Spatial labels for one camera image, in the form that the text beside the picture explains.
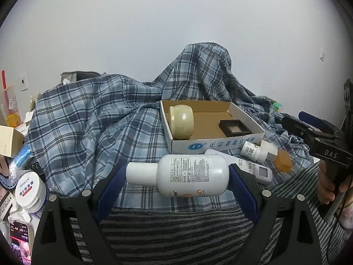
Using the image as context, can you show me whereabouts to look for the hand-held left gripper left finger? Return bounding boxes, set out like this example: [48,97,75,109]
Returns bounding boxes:
[32,163,130,265]

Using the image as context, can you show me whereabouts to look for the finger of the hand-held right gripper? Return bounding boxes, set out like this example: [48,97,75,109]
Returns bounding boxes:
[299,111,335,133]
[281,116,342,145]

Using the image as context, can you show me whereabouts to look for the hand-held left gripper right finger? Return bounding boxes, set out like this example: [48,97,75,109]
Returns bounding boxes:
[228,163,323,265]

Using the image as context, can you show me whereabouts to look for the white remote control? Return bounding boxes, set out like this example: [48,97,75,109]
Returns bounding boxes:
[204,149,273,184]

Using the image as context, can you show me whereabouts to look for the small silver box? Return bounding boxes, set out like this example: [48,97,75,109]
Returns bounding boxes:
[261,140,278,161]

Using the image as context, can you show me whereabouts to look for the small white pill bottle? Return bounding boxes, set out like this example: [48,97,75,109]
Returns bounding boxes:
[240,141,267,163]

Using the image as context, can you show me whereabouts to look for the large white plastic bottle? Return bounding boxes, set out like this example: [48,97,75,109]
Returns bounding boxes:
[126,155,230,198]

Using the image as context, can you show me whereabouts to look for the cardboard box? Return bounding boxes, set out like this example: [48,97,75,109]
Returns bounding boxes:
[160,100,267,154]

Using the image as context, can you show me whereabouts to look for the person's right hand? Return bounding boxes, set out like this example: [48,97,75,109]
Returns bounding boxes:
[316,161,353,207]

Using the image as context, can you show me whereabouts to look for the small black square box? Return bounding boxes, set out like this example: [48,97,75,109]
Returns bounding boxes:
[219,119,253,137]

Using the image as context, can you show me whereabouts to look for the white labelled cream jar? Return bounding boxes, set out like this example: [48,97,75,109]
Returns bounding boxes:
[17,171,47,214]

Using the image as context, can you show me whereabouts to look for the blue plaid blanket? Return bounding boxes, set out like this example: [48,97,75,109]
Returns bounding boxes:
[26,43,322,213]

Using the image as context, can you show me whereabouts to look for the grey striped cloth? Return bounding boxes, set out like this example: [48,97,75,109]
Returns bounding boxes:
[69,160,353,265]

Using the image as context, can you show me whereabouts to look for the cream ceramic jar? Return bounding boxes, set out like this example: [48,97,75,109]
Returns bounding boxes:
[169,104,194,140]

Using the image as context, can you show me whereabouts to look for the blue plastic packet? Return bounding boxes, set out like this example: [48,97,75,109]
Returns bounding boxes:
[11,143,34,169]

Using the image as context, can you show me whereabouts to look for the smartphone with lit screen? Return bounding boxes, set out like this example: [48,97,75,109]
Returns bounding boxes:
[9,221,31,263]

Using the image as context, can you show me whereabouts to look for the tan cardboard carton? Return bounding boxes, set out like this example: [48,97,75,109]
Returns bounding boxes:
[0,125,25,158]

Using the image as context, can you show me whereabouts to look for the clear container with orange contents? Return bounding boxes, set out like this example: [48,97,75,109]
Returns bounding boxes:
[0,85,23,128]

